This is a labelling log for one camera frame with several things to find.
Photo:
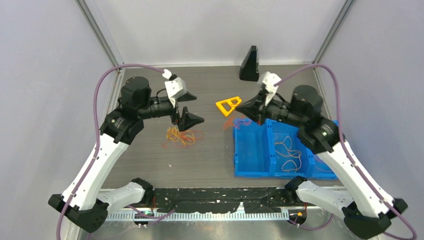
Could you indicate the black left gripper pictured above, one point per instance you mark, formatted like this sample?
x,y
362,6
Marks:
x,y
187,119

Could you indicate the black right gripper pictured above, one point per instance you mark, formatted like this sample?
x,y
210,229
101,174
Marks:
x,y
255,108

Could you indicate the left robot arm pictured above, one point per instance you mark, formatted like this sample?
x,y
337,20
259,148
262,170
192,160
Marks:
x,y
82,203

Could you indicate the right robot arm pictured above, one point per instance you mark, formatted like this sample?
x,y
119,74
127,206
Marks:
x,y
366,209

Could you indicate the black wedge stand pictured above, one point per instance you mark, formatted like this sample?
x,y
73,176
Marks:
x,y
249,69

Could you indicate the blue three-compartment bin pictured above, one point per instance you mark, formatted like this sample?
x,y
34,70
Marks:
x,y
273,150

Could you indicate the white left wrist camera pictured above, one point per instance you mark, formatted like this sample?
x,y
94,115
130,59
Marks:
x,y
175,88

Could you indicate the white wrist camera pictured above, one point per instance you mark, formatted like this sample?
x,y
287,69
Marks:
x,y
175,88
268,81

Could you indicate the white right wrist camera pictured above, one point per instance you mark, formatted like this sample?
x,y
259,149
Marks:
x,y
268,81

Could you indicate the yellow triangular plastic frame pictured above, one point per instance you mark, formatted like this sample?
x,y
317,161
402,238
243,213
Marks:
x,y
227,106

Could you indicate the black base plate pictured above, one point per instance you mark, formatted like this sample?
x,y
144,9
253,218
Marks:
x,y
220,200

